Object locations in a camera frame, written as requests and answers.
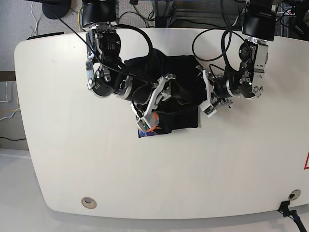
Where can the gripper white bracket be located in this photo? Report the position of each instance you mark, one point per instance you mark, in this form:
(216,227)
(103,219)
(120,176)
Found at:
(212,102)
(148,120)

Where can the silver table grommet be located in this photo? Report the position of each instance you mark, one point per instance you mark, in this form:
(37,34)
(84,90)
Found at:
(294,194)
(88,203)

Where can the aluminium frame post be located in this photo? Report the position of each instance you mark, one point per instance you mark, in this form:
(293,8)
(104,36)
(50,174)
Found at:
(163,12)

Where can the silver table grommet right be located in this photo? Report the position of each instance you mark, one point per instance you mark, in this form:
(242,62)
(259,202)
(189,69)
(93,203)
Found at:
(294,194)

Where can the black clamp with cable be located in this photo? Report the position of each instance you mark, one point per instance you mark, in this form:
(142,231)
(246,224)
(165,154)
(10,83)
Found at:
(292,214)

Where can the black round stand base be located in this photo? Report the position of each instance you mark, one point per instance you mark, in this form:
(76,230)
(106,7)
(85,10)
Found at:
(54,9)

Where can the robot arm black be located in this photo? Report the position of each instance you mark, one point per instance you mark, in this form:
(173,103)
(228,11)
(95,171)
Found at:
(107,73)
(259,26)

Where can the silver table grommet left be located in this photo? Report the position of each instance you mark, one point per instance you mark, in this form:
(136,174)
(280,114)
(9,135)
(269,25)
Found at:
(88,203)

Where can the black T-shirt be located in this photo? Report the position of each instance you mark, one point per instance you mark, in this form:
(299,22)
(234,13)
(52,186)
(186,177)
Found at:
(172,116)

